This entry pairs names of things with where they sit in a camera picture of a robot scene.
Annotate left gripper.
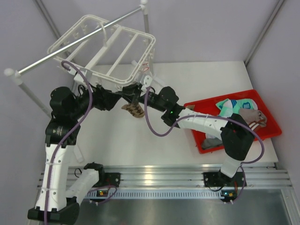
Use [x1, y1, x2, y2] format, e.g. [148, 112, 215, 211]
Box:
[69, 81, 122, 119]

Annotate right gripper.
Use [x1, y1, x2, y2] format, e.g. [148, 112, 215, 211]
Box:
[117, 84, 167, 113]

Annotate brown argyle sock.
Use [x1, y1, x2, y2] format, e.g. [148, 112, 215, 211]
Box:
[121, 104, 145, 118]

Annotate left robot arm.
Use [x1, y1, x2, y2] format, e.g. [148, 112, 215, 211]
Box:
[28, 85, 121, 225]

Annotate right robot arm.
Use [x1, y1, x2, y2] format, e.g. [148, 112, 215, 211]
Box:
[122, 84, 255, 186]

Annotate white clip drying hanger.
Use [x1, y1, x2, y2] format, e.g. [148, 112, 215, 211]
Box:
[54, 24, 156, 86]

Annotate grey sock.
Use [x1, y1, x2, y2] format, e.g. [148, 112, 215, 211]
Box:
[201, 138, 223, 150]

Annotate teal white sock upper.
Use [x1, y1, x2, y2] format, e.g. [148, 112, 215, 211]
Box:
[216, 98, 258, 118]

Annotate metal drying rack stand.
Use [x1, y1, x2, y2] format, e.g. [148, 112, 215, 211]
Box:
[3, 0, 167, 163]

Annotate taupe sock red stripes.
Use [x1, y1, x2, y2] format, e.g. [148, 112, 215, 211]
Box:
[239, 108, 267, 131]

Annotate red plastic tray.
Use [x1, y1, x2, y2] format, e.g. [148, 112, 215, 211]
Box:
[184, 90, 282, 140]

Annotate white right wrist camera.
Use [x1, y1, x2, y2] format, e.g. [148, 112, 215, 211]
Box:
[137, 75, 153, 91]

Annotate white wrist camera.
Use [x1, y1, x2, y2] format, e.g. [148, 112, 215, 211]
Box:
[69, 69, 92, 86]
[137, 75, 153, 91]

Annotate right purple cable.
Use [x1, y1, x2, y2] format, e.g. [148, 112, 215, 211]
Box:
[144, 86, 265, 204]

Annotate purple cable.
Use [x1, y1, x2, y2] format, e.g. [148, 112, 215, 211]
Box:
[43, 60, 118, 222]
[144, 86, 265, 204]

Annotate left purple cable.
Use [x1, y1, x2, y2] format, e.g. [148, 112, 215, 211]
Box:
[43, 60, 118, 222]

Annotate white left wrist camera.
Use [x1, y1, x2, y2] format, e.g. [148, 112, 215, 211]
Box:
[69, 69, 92, 86]

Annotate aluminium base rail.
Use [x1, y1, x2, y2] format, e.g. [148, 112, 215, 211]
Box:
[37, 164, 293, 200]

